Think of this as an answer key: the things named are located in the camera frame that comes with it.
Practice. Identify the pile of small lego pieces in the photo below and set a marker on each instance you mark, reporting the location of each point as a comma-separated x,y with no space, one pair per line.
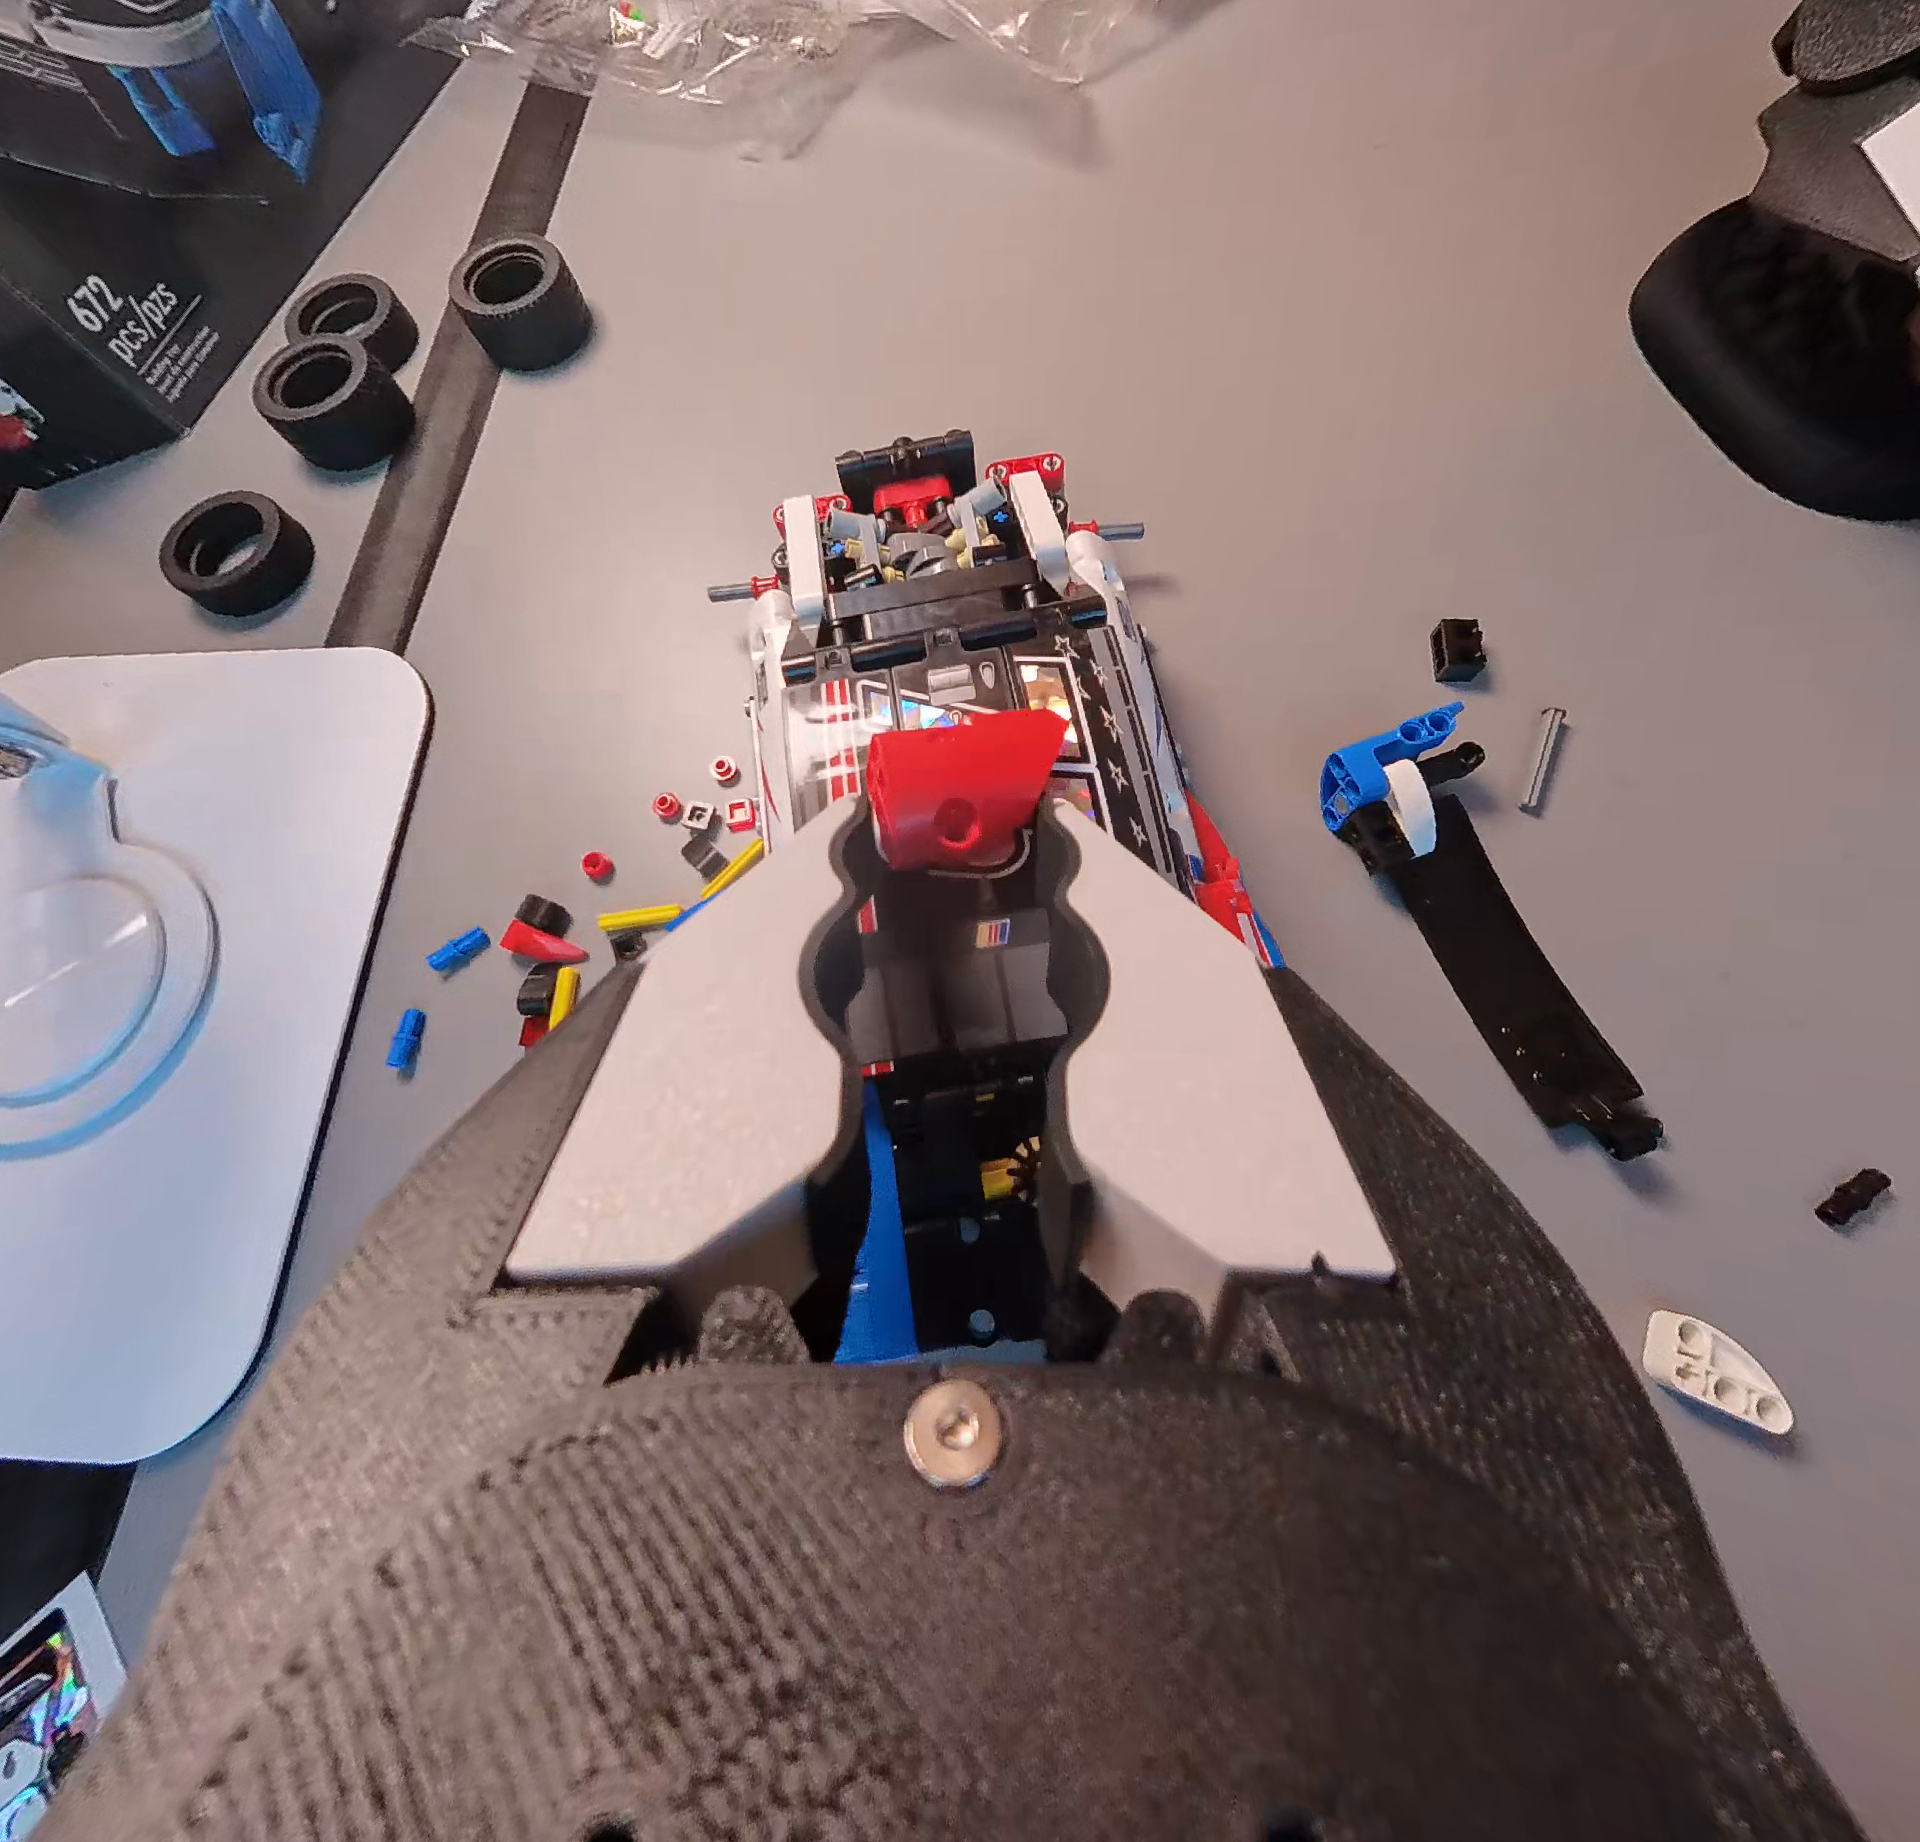
547,935

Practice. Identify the black panel lego subassembly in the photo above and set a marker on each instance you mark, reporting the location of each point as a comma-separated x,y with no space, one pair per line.
1501,957

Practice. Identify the white lego panel piece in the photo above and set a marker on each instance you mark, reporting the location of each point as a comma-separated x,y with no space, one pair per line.
1717,1374

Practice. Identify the lego race car model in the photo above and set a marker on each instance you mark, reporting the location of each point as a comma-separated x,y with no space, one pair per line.
962,627

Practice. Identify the small black lego brick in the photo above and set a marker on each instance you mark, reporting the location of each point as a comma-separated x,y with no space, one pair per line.
1458,649

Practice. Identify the red lego piece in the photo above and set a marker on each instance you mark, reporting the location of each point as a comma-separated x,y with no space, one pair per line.
962,785

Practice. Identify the black lego set box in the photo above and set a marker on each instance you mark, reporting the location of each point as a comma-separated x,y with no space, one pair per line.
136,265

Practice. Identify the black lego tire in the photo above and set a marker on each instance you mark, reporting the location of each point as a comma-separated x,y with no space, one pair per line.
334,410
522,295
362,309
236,560

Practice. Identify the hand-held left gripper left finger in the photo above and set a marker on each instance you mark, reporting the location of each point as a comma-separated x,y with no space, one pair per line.
707,1108

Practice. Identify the black lego connector pin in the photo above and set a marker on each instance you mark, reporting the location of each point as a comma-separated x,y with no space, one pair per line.
1855,1195

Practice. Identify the grey lego axle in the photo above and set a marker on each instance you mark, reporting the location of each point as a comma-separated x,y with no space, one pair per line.
1546,759

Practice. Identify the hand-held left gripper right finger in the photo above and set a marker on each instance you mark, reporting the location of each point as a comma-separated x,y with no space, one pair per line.
1216,1108

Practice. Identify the white board with clear dish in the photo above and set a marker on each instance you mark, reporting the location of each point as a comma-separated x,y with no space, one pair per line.
287,1122

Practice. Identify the shiny sticker sheet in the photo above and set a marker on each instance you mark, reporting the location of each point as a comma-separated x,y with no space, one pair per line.
52,1707

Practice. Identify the black table strip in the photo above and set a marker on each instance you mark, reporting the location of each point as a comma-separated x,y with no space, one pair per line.
451,417

